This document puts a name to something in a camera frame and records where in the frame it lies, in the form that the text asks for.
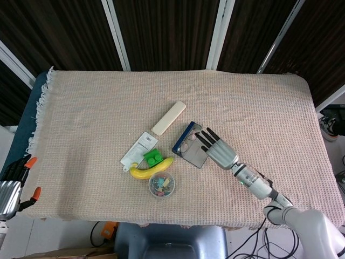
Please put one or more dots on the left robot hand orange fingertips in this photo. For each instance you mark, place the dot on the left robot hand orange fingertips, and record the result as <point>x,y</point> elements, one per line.
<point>8,197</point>

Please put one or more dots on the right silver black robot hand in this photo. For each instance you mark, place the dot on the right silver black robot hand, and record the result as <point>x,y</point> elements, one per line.
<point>221,153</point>

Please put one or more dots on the dark blue glasses case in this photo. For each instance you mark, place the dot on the dark blue glasses case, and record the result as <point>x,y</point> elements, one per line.
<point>195,159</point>

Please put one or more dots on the thin-framed eyeglasses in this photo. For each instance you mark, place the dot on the thin-framed eyeglasses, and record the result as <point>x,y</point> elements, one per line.
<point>184,147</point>

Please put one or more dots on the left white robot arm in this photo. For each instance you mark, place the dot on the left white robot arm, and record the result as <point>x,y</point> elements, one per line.
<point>2,225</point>

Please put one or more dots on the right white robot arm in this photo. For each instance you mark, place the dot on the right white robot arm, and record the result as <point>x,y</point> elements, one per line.
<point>258,186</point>

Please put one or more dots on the brown cardboard box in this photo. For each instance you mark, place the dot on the brown cardboard box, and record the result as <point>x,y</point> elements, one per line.
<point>67,253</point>

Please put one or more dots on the long beige pencil case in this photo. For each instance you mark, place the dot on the long beige pencil case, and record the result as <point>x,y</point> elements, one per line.
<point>168,118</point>

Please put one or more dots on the clear jar of binder clips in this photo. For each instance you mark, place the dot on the clear jar of binder clips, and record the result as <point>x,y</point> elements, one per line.
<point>161,186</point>

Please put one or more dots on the green toy brick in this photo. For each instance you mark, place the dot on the green toy brick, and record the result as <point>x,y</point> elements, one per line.
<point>152,157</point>

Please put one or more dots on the yellow toy banana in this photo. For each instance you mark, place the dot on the yellow toy banana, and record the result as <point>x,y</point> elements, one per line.
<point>143,174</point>

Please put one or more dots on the white product packaging card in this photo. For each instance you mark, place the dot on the white product packaging card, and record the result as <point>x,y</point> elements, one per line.
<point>137,149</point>

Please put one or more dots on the grey-blue robot torso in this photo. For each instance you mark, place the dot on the grey-blue robot torso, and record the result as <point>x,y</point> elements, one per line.
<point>172,237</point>

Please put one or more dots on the orange device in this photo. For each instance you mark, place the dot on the orange device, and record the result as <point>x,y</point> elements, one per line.
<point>109,230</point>

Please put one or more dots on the white sneaker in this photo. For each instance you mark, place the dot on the white sneaker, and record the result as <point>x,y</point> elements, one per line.
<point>327,126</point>

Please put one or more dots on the beige woven tablecloth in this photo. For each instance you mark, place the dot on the beige woven tablecloth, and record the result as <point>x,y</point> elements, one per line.
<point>94,108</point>

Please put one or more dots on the white frame post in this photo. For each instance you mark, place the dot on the white frame post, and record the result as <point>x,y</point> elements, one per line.
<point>13,64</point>
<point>116,35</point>
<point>280,37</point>
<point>219,35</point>
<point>331,99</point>

